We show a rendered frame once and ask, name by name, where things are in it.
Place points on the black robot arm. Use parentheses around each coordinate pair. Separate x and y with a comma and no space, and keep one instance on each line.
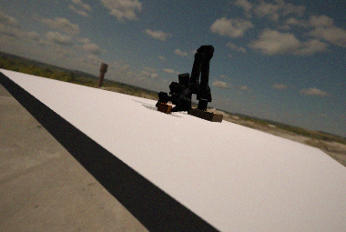
(192,85)

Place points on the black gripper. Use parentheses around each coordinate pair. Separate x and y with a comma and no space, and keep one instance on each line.
(182,104)

